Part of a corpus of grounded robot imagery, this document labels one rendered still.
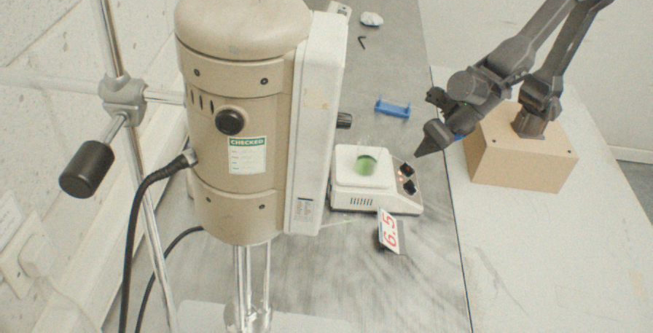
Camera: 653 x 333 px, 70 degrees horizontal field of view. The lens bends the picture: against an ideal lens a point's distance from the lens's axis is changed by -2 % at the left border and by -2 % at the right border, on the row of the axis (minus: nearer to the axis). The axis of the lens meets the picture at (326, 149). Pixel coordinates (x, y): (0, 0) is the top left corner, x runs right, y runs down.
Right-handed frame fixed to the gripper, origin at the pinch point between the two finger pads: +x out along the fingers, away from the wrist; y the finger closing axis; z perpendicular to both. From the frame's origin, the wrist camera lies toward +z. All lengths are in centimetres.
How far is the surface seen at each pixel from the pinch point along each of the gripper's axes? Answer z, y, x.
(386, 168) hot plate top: 1.7, 7.6, 9.0
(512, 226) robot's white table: -24.6, -8.0, 2.0
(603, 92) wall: -21, -190, -12
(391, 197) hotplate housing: -3.7, 10.1, 10.9
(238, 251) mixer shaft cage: -1, 62, -1
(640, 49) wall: -15, -184, -38
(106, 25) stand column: 16, 74, -17
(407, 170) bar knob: -1.0, 0.8, 8.9
